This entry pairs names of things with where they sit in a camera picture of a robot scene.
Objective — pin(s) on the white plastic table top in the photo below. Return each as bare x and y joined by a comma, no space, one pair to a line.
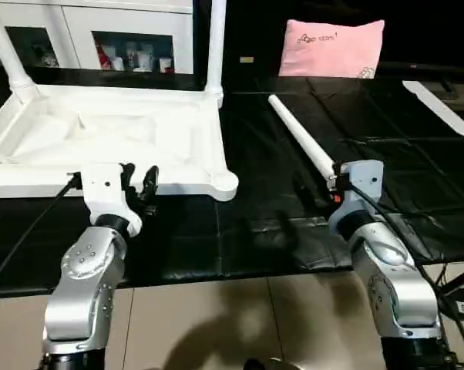
139,139

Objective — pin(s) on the white plastic table leg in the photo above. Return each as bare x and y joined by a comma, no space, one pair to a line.
5,46
301,139
216,46

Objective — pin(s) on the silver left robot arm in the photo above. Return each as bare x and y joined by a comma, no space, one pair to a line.
85,293

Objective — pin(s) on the black work mat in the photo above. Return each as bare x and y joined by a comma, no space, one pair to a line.
417,193

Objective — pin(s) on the red bottle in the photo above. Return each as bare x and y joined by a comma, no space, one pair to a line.
102,55

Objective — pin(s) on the pink pillow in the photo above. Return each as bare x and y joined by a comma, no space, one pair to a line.
332,50

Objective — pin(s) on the black tripod stand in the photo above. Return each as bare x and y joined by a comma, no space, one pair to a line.
457,297

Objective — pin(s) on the white glass-door cabinet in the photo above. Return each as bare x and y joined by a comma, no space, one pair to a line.
78,15

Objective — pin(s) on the black cabinet with gold label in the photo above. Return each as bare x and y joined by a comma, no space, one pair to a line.
247,31

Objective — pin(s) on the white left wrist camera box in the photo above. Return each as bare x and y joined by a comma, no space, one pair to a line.
105,193

